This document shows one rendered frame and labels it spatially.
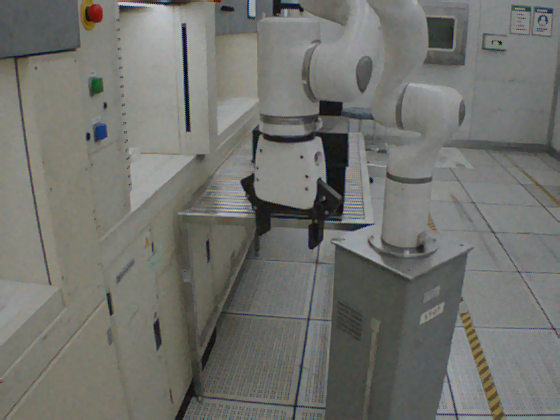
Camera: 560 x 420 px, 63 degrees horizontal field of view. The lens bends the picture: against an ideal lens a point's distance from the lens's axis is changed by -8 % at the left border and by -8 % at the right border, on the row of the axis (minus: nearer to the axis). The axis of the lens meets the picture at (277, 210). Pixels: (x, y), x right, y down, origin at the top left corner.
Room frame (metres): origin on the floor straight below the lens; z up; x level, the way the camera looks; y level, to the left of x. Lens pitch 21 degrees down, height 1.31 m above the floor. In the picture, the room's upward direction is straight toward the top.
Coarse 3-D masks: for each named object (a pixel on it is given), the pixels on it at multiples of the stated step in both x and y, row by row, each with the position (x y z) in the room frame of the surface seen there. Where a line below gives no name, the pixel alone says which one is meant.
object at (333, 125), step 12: (324, 120) 1.61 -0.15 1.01; (336, 120) 1.62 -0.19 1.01; (348, 120) 1.62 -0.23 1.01; (252, 132) 1.46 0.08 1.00; (324, 132) 1.43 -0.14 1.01; (336, 132) 1.42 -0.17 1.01; (348, 132) 1.46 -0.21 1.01; (324, 144) 1.42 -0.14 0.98; (336, 144) 1.42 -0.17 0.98; (348, 144) 1.67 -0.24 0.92; (336, 156) 1.42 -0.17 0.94; (348, 156) 1.51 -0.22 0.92
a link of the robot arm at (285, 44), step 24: (264, 24) 0.67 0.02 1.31; (288, 24) 0.66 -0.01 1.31; (312, 24) 0.67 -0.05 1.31; (264, 48) 0.67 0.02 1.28; (288, 48) 0.65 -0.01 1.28; (312, 48) 0.65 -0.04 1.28; (264, 72) 0.67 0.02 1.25; (288, 72) 0.65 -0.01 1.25; (264, 96) 0.67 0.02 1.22; (288, 96) 0.66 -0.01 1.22; (312, 96) 0.65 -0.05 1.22
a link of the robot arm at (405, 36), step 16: (368, 0) 1.06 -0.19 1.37; (384, 0) 1.05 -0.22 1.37; (400, 0) 1.06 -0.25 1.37; (384, 16) 1.06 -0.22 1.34; (400, 16) 1.05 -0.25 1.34; (416, 16) 1.06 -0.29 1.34; (384, 32) 1.09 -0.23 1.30; (400, 32) 1.06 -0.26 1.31; (416, 32) 1.06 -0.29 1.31; (400, 48) 1.08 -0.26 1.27; (416, 48) 1.08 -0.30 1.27; (384, 64) 1.15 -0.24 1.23; (400, 64) 1.10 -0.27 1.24; (416, 64) 1.10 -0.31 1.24; (384, 80) 1.15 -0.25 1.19; (400, 80) 1.14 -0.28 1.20; (384, 96) 1.17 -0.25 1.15; (400, 96) 1.17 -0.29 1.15; (384, 112) 1.18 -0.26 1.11; (400, 112) 1.16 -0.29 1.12; (400, 128) 1.19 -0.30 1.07
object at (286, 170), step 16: (272, 144) 0.68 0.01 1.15; (288, 144) 0.67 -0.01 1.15; (304, 144) 0.66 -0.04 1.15; (320, 144) 0.68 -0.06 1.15; (256, 160) 0.70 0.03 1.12; (272, 160) 0.68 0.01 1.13; (288, 160) 0.67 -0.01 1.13; (304, 160) 0.66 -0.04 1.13; (320, 160) 0.68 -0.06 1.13; (256, 176) 0.70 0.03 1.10; (272, 176) 0.68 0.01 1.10; (288, 176) 0.67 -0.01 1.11; (304, 176) 0.66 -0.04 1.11; (320, 176) 0.67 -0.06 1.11; (256, 192) 0.70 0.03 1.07; (272, 192) 0.69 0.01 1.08; (288, 192) 0.67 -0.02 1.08; (304, 192) 0.66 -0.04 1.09; (304, 208) 0.66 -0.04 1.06
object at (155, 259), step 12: (84, 0) 1.02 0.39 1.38; (84, 12) 1.01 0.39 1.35; (84, 24) 1.01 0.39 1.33; (120, 48) 1.16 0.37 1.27; (96, 72) 1.05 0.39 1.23; (96, 120) 1.03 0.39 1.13; (156, 252) 1.28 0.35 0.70; (156, 264) 1.27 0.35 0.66; (156, 312) 1.23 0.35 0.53; (204, 360) 1.64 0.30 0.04; (192, 384) 1.47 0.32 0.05; (180, 408) 1.32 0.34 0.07
